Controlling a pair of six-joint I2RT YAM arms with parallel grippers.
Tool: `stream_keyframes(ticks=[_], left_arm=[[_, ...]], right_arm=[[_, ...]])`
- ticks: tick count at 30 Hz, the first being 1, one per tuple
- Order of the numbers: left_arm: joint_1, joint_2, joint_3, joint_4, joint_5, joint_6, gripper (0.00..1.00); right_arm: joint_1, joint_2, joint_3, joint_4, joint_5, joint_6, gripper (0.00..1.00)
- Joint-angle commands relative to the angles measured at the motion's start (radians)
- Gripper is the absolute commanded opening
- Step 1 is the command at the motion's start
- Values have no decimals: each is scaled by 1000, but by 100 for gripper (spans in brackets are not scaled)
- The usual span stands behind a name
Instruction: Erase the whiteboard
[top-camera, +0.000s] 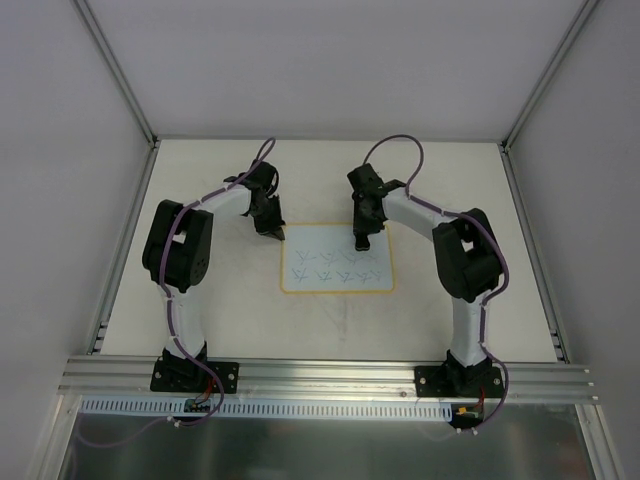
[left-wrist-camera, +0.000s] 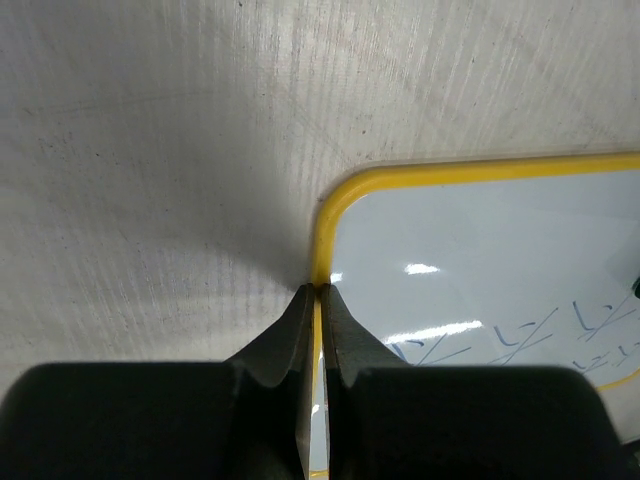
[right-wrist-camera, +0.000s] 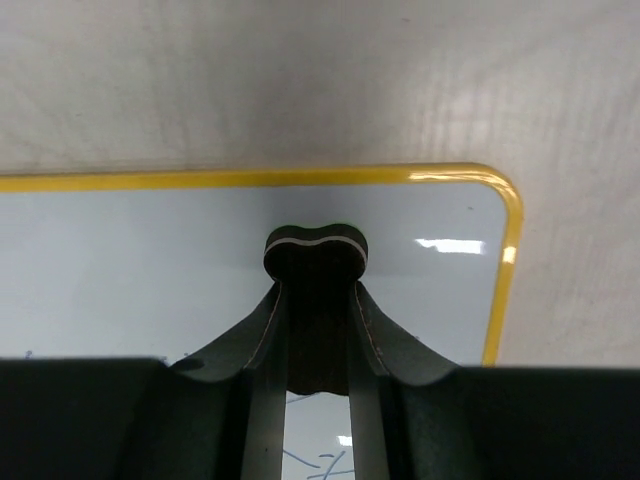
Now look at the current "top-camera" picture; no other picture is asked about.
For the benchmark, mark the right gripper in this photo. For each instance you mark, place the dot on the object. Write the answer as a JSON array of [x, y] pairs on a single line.
[[362, 228]]

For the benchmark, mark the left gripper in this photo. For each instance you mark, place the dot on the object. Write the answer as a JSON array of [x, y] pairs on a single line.
[[270, 223]]

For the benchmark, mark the black whiteboard eraser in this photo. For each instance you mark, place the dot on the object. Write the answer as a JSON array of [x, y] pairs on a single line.
[[362, 243]]

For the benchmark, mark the yellow framed whiteboard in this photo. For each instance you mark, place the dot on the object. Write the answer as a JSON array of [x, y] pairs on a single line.
[[320, 258]]

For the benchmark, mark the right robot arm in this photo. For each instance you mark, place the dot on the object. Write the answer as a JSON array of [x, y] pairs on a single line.
[[469, 266]]

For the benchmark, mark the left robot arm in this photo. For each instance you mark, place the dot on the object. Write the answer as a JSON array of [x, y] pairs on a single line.
[[177, 254]]

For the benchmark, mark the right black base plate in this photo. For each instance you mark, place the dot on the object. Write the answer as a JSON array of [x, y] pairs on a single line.
[[444, 382]]

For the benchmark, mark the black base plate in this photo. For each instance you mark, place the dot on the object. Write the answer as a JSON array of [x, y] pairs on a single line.
[[444, 382], [177, 375]]

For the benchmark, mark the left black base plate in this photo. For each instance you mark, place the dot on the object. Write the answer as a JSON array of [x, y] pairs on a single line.
[[177, 375]]

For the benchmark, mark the white slotted cable duct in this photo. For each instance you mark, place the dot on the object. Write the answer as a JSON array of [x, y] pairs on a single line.
[[411, 410]]

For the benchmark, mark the aluminium mounting rail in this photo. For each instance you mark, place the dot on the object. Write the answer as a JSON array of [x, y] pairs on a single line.
[[537, 383]]

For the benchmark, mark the left aluminium frame post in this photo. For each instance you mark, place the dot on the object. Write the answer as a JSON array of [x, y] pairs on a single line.
[[100, 40]]

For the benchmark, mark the aluminium frame post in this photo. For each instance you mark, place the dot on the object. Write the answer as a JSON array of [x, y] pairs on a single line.
[[100, 40], [559, 55]]

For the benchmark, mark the right aluminium frame post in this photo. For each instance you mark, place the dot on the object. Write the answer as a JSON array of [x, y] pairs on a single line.
[[559, 55]]

